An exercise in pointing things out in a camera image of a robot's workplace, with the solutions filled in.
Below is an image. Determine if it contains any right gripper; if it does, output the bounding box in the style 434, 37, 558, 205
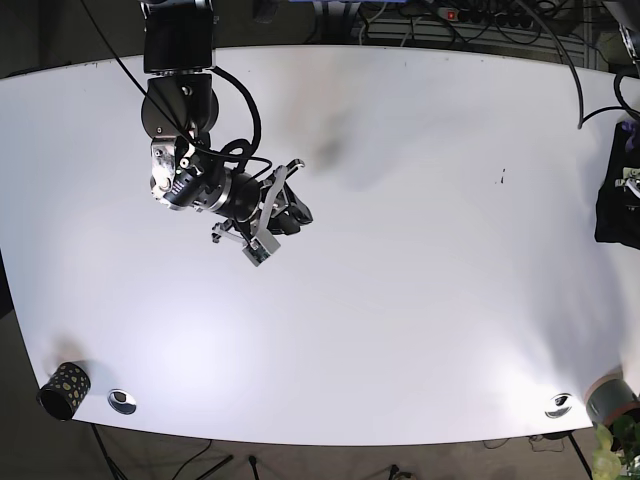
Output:
211, 159, 313, 267

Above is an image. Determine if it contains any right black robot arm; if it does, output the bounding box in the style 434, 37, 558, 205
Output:
141, 1, 313, 266

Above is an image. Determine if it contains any left silver table grommet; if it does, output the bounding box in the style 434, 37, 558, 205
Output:
107, 389, 137, 415

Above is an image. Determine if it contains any silver table grommet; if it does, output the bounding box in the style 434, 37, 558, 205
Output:
544, 393, 574, 420
107, 389, 137, 415

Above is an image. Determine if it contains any black gold-dotted cup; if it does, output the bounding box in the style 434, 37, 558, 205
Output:
36, 362, 91, 421

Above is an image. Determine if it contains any right silver table grommet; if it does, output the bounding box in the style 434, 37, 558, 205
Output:
544, 393, 574, 420

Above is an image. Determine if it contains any grey flower pot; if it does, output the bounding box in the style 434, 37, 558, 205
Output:
584, 375, 639, 427

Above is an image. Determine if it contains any green potted plant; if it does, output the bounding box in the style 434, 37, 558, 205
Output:
591, 414, 639, 480

